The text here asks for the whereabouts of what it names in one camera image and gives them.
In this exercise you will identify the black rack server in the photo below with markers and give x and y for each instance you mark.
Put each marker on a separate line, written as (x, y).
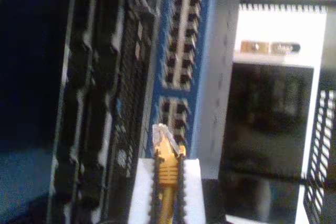
(126, 77)

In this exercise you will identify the black perforated metal panel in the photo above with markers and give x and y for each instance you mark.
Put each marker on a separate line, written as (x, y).
(321, 155)

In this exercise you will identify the blue network switch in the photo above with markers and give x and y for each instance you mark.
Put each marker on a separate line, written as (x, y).
(207, 24)

